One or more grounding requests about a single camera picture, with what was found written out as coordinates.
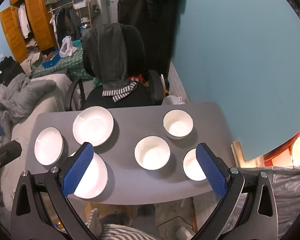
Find black jacket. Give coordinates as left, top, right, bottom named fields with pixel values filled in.
left=0, top=56, right=24, bottom=85

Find white plastic appliance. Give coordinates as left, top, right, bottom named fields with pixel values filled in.
left=160, top=217, right=198, bottom=240

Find person's striped garment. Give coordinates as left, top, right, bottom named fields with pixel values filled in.
left=100, top=224, right=160, bottom=240

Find wooden wardrobe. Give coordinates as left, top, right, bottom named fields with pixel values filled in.
left=0, top=0, right=57, bottom=63

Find grey plastic sheet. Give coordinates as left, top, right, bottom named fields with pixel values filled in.
left=236, top=162, right=300, bottom=240

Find white quilted panel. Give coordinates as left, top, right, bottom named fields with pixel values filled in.
left=169, top=62, right=190, bottom=103

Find grey door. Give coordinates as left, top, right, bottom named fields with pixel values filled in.
left=99, top=0, right=115, bottom=25

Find white cloth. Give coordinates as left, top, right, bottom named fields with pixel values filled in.
left=162, top=95, right=186, bottom=105

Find black office chair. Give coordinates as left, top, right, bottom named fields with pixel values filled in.
left=65, top=24, right=165, bottom=112

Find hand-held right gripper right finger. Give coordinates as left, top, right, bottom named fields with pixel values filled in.
left=195, top=142, right=279, bottom=240

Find blue box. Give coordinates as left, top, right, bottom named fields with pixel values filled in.
left=41, top=51, right=62, bottom=69

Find white plastic bag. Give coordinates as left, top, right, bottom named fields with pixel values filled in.
left=59, top=36, right=73, bottom=58

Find orange bag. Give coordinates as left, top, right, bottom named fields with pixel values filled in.
left=129, top=73, right=150, bottom=84

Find black hanging coats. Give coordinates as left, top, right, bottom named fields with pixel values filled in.
left=109, top=0, right=183, bottom=87

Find green checked cloth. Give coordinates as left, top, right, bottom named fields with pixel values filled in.
left=31, top=45, right=97, bottom=81

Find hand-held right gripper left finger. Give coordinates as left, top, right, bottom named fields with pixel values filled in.
left=11, top=142, right=95, bottom=240

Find white plate with dark rim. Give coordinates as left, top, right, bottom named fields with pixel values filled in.
left=68, top=151, right=108, bottom=200
left=34, top=127, right=64, bottom=166

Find rack of dark clothes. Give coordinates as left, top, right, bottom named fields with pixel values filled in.
left=50, top=6, right=82, bottom=42

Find white ribbed bowl dark rim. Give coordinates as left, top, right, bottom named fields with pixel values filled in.
left=134, top=135, right=171, bottom=170
left=163, top=109, right=194, bottom=140
left=182, top=148, right=208, bottom=182

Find wooden board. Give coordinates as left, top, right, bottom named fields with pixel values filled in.
left=231, top=140, right=249, bottom=168

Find pile of clothes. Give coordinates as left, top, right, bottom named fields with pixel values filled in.
left=21, top=40, right=44, bottom=74

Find grey puffy duvet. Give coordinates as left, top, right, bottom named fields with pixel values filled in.
left=0, top=74, right=58, bottom=205

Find stack of white plates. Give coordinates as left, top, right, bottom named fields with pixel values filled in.
left=72, top=106, right=115, bottom=147

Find white hanging shirt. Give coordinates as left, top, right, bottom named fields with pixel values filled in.
left=17, top=4, right=32, bottom=40

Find grey garment with striped trim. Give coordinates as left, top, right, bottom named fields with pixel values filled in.
left=80, top=22, right=138, bottom=103

